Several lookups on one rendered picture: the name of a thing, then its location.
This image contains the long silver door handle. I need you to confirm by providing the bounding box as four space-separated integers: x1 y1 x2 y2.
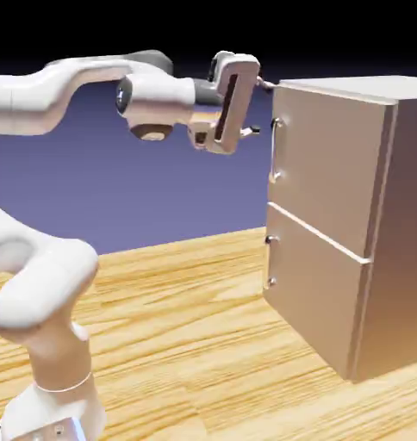
269 117 284 183

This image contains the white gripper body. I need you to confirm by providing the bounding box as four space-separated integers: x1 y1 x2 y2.
211 53 262 155

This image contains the light wood cabinet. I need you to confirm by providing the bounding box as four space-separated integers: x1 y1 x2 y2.
262 75 417 384

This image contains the tall light wood cabinet door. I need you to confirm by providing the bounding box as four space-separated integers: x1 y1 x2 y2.
267 84 399 259

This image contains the short silver door handle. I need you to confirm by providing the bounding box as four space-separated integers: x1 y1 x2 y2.
262 234 281 291

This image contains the short light wood cabinet door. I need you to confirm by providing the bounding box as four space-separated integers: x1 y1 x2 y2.
262 203 372 382

